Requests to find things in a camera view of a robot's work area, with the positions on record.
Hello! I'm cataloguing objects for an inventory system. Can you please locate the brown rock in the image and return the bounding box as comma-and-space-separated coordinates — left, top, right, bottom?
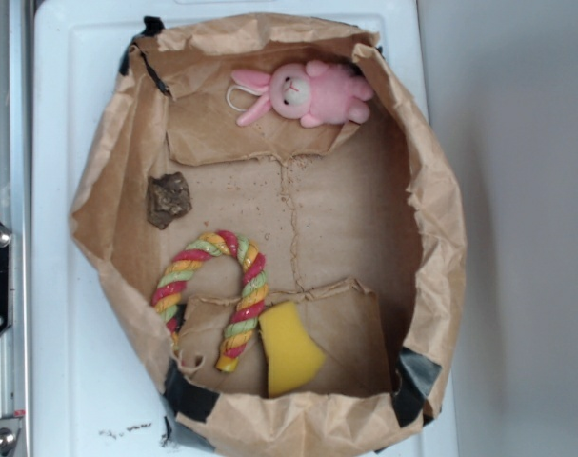
147, 172, 192, 230

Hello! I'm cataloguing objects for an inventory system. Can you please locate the yellow sponge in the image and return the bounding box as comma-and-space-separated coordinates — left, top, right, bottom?
259, 301, 326, 397

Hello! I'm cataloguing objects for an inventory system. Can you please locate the colourful twisted rope toy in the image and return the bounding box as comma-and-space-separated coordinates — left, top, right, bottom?
150, 230, 269, 373

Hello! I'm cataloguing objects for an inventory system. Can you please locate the brown paper bag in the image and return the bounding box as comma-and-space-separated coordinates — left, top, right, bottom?
70, 13, 467, 456

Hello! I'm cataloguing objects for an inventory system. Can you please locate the pink plush bunny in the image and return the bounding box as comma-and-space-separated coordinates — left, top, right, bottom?
230, 60, 374, 128

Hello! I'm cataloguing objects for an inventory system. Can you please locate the white plastic tray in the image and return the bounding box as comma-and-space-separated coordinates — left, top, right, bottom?
29, 1, 428, 456

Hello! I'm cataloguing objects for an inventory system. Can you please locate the aluminium frame rail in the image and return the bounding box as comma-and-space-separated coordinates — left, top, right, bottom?
0, 1, 34, 456

